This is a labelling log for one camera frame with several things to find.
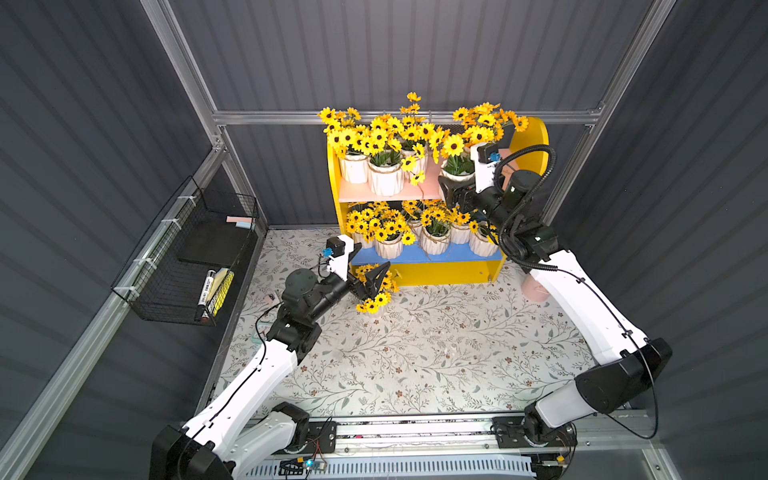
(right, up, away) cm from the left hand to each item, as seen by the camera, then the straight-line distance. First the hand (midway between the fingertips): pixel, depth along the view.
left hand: (371, 254), depth 67 cm
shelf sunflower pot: (+4, -9, +19) cm, 21 cm away
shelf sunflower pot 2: (-5, +8, +16) cm, 19 cm away
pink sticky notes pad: (-39, +10, +19) cm, 44 cm away
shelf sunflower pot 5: (+18, +7, +23) cm, 30 cm away
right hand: (+21, +20, -1) cm, 29 cm away
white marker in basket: (-39, -8, +3) cm, 40 cm away
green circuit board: (-17, -51, +5) cm, 54 cm away
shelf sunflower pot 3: (+4, +6, +15) cm, 16 cm away
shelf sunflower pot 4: (+11, +13, +22) cm, 27 cm away
